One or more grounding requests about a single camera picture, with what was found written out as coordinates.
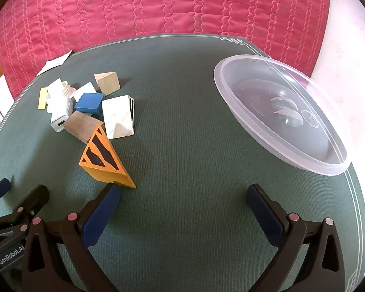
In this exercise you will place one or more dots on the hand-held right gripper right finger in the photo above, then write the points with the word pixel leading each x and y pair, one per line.
pixel 267 216

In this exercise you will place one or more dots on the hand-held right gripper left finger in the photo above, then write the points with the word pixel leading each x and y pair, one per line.
pixel 100 216

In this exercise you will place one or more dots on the orange black-patterned triangular block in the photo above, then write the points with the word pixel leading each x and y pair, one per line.
pixel 100 158

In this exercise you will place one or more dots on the grey-brown wooden block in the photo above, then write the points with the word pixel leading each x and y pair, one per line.
pixel 80 126

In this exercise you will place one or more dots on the white charger adapter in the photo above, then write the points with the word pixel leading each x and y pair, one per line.
pixel 60 112

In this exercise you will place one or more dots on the clear plastic bowl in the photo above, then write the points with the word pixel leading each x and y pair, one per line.
pixel 261 121

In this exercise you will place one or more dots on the white marbled triangular block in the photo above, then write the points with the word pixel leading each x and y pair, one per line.
pixel 117 115

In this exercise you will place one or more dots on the blue wooden block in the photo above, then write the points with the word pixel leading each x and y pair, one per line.
pixel 88 102

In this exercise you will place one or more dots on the white wooden block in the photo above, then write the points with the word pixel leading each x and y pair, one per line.
pixel 86 89

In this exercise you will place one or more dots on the yellow flat wooden block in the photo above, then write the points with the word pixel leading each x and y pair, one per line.
pixel 42 99

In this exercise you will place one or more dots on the green table mat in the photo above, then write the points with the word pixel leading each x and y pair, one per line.
pixel 185 158

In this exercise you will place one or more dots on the white threaded plastic cap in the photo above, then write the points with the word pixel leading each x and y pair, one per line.
pixel 67 88

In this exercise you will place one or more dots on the natural wooden triangular block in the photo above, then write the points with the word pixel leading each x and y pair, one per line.
pixel 108 82

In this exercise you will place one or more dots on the white paper card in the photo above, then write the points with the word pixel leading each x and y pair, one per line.
pixel 54 62

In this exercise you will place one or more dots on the red quilted blanket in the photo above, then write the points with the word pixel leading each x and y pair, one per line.
pixel 170 6

